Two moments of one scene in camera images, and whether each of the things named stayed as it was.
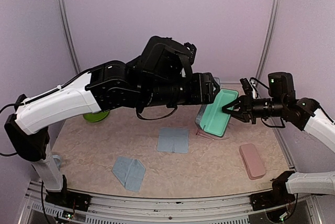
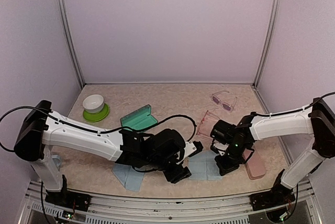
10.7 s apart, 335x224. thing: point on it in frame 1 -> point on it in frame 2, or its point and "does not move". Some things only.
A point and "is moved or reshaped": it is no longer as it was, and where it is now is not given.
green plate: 96,116 does not move
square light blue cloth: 173,140 is moved or reshaped
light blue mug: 57,159 does not move
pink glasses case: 252,161 does not move
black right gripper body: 250,108 -> 231,162
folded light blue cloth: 130,171 does not move
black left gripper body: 202,93 -> 173,177
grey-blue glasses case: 211,118 -> 140,120
